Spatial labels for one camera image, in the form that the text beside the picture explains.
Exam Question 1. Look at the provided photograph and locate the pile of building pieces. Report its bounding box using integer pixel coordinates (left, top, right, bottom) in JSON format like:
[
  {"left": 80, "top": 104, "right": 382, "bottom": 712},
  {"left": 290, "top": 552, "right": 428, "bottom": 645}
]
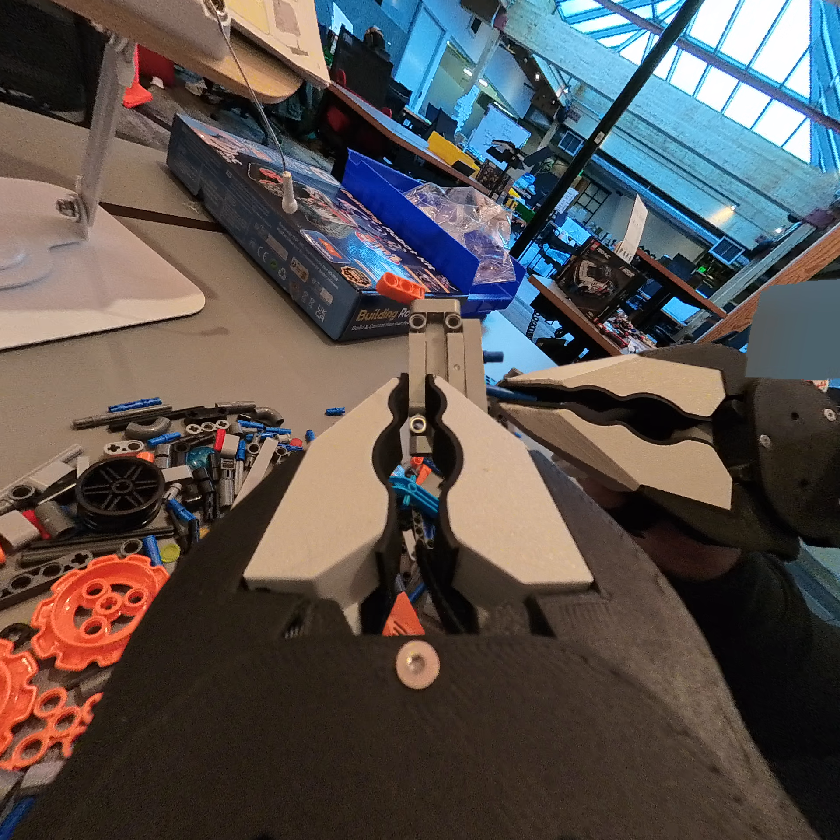
[{"left": 0, "top": 394, "right": 349, "bottom": 828}]

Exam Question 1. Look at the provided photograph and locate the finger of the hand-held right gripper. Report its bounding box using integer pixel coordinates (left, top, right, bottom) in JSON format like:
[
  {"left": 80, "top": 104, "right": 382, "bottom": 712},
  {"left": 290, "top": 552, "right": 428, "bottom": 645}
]
[
  {"left": 499, "top": 400, "right": 732, "bottom": 513},
  {"left": 502, "top": 354, "right": 731, "bottom": 424}
]

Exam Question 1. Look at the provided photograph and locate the light grey rectangular frame piece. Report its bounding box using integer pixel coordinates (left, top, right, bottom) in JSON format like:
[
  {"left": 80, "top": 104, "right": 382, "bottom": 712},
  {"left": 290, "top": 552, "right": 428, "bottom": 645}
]
[{"left": 406, "top": 298, "right": 485, "bottom": 460}]

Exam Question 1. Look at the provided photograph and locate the orange cone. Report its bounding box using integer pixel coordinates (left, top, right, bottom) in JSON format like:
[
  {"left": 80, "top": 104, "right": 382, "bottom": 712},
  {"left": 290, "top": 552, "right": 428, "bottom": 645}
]
[{"left": 121, "top": 45, "right": 155, "bottom": 109}]

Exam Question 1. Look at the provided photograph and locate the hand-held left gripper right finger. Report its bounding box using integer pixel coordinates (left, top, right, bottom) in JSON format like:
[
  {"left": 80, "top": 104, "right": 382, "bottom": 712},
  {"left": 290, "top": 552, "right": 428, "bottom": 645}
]
[{"left": 425, "top": 374, "right": 595, "bottom": 634}]

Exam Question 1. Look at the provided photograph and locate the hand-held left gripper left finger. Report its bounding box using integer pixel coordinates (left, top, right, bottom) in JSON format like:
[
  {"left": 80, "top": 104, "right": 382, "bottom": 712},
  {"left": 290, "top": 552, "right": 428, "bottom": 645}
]
[{"left": 241, "top": 375, "right": 411, "bottom": 634}]

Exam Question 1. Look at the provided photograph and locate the black car model box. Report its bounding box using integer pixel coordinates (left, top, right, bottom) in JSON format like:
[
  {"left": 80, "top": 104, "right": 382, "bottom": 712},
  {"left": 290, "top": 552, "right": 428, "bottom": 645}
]
[{"left": 554, "top": 236, "right": 648, "bottom": 322}]

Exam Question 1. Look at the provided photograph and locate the person's right hand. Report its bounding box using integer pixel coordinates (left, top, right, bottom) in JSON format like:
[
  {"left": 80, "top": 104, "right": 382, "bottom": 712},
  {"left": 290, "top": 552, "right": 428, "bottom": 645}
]
[{"left": 630, "top": 518, "right": 746, "bottom": 581}]

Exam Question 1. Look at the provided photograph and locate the light blue separator tool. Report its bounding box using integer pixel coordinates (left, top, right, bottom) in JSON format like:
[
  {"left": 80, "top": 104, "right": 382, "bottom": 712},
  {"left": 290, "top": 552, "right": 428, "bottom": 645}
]
[{"left": 387, "top": 476, "right": 441, "bottom": 519}]

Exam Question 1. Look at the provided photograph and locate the instruction booklet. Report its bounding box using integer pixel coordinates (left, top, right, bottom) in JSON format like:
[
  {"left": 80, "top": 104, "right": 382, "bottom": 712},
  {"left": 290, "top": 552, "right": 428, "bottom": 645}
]
[{"left": 220, "top": 0, "right": 332, "bottom": 89}]

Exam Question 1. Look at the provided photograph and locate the person's right forearm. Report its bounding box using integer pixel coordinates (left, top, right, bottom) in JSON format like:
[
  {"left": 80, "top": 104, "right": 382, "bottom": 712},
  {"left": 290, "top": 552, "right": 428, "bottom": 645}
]
[{"left": 676, "top": 548, "right": 840, "bottom": 840}]

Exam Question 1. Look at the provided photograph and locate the blue storage bin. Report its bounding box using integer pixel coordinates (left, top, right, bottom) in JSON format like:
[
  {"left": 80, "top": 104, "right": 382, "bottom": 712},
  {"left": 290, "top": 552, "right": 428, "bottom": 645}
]
[{"left": 341, "top": 147, "right": 527, "bottom": 316}]

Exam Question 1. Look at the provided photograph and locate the orange connector piece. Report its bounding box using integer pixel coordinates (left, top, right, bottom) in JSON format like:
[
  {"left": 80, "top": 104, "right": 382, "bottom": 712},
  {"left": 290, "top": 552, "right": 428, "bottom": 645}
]
[{"left": 376, "top": 272, "right": 427, "bottom": 304}]

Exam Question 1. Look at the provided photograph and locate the blue robot kit box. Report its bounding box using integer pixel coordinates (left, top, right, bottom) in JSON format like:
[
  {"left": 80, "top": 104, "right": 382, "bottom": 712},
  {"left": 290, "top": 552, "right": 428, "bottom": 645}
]
[{"left": 165, "top": 113, "right": 483, "bottom": 342}]

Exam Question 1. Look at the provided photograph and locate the clear plastic bag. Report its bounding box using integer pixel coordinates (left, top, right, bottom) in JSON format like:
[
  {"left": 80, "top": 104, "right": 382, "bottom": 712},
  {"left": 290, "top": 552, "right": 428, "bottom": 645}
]
[{"left": 403, "top": 182, "right": 516, "bottom": 286}]

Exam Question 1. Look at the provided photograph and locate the yellow bin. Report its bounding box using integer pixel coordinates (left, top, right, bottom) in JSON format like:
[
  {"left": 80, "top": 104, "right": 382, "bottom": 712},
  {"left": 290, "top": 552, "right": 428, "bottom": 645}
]
[{"left": 428, "top": 131, "right": 484, "bottom": 173}]

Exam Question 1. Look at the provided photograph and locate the black metal pole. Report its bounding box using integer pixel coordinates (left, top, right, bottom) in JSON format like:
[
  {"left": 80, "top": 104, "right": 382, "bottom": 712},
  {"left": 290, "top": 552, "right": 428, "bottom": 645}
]
[{"left": 508, "top": 0, "right": 706, "bottom": 260}]

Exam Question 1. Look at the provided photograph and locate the white book stand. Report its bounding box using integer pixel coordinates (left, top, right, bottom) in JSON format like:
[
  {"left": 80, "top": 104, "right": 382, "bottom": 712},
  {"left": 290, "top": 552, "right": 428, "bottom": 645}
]
[{"left": 0, "top": 0, "right": 332, "bottom": 352}]

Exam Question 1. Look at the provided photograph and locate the black spoked wheel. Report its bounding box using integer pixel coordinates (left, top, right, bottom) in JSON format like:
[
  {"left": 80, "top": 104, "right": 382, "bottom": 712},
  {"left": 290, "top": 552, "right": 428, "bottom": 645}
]
[{"left": 75, "top": 456, "right": 167, "bottom": 531}]

